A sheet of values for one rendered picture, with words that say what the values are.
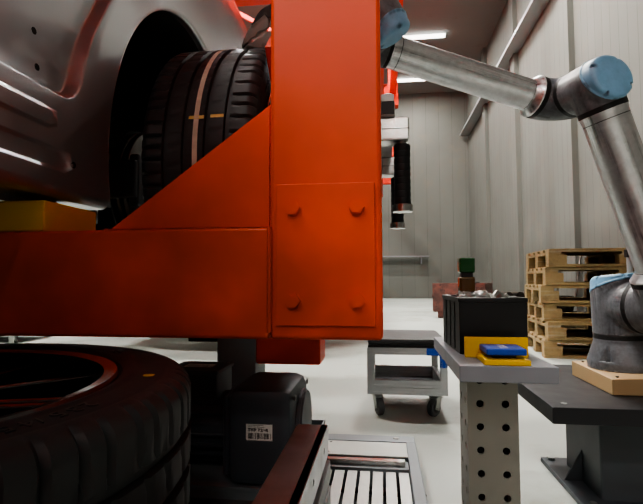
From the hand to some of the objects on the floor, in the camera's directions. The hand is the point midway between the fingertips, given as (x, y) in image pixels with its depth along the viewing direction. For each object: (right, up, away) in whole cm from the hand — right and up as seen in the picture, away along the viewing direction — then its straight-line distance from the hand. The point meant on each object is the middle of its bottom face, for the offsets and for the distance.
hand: (246, 44), depth 117 cm
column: (+54, -117, -16) cm, 130 cm away
